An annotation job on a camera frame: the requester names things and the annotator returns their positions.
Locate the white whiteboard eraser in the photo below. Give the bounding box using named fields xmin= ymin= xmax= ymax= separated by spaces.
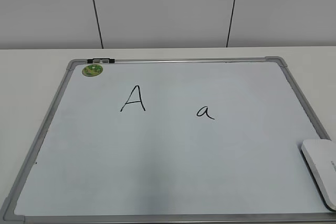
xmin=301 ymin=139 xmax=335 ymax=210

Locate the grey framed whiteboard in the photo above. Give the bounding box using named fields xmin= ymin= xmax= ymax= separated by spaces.
xmin=1 ymin=57 xmax=335 ymax=223

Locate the green round magnet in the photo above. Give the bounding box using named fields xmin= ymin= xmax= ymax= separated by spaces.
xmin=82 ymin=64 xmax=103 ymax=77

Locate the black and grey board clip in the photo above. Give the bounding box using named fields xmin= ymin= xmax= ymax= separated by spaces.
xmin=87 ymin=58 xmax=115 ymax=64

